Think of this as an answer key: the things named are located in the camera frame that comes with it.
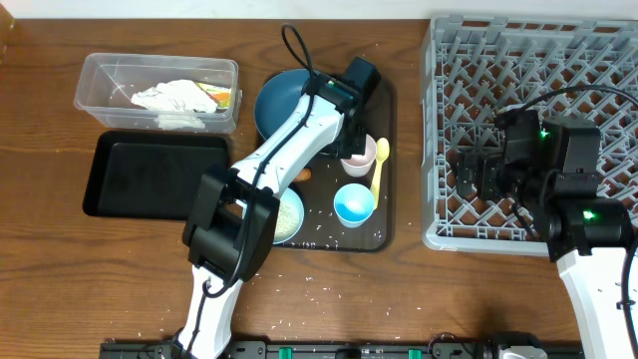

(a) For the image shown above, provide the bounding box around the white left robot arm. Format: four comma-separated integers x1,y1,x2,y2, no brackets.
176,73,382,358

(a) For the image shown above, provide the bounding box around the light blue rice bowl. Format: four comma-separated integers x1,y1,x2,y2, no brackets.
273,188,305,244

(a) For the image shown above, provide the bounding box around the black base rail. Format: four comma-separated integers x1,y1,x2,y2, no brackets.
99,332,585,359

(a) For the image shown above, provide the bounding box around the dark brown serving tray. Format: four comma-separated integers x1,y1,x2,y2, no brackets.
275,80,397,252

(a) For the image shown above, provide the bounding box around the dark blue bowl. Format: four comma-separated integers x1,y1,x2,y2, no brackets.
253,69,309,140

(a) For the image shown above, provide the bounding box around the grey dishwasher rack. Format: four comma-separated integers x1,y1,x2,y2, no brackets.
421,15,637,256

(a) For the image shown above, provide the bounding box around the white paper napkin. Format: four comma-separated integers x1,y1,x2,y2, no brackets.
131,80,217,130

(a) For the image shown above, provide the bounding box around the clear plastic waste bin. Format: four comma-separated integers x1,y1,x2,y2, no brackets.
74,53,242,134

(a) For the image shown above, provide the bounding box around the orange carrot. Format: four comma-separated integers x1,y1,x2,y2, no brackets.
294,169,312,182

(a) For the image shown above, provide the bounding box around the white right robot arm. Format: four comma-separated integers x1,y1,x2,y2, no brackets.
477,109,637,358

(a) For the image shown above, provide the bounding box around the pink plastic cup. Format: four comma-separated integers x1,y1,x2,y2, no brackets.
341,135,377,178

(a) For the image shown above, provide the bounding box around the yellow plastic spoon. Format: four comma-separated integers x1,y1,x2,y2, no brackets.
370,138,391,208

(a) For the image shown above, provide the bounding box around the light blue cup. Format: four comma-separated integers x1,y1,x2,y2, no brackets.
333,183,374,228

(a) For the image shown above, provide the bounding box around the black waste tray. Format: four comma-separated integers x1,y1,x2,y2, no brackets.
83,131,229,220

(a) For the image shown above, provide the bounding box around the colourful snack wrapper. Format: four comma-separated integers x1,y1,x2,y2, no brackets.
196,83,232,112

